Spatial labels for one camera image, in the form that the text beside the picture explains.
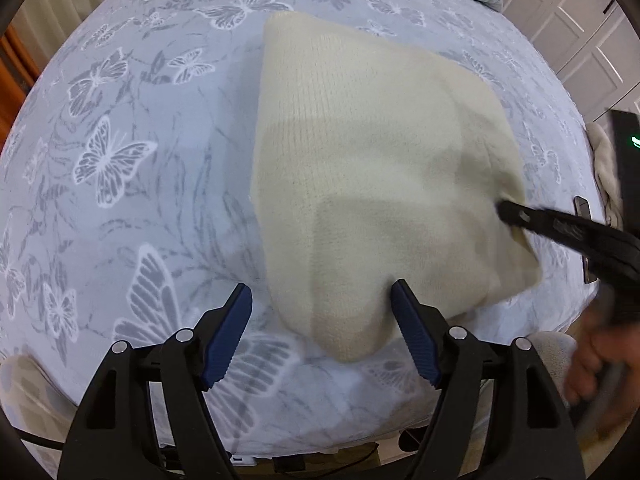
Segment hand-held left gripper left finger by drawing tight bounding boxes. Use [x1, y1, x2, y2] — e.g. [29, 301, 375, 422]
[57, 282, 253, 480]

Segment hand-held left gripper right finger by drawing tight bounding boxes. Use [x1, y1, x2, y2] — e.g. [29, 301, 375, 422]
[391, 279, 586, 480]

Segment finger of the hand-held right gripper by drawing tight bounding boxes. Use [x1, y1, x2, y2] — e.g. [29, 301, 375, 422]
[498, 199, 607, 262]

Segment cream knit cardigan red buttons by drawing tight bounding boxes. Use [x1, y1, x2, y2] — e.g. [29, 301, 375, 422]
[248, 10, 545, 365]

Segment person's right hand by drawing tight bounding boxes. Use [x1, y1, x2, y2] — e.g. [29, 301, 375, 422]
[564, 326, 628, 407]

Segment dark smartphone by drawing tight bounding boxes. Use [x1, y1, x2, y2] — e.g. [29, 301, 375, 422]
[574, 196, 598, 285]

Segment person's right leg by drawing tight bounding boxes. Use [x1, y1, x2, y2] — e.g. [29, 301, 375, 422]
[526, 331, 578, 408]

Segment person's leg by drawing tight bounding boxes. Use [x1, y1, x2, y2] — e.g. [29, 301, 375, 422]
[526, 331, 578, 408]
[0, 354, 77, 461]

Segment person's left leg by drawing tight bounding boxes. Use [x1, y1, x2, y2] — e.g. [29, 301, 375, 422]
[0, 354, 77, 461]

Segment white panelled wardrobe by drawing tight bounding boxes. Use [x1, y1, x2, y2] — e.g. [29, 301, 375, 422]
[492, 0, 640, 123]

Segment butterfly print bed sheet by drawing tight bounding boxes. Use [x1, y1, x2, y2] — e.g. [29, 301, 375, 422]
[0, 0, 608, 461]

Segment orange curtain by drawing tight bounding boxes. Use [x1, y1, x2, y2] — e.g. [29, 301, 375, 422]
[0, 27, 42, 133]

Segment black cable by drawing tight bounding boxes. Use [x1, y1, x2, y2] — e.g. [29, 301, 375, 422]
[12, 427, 68, 448]

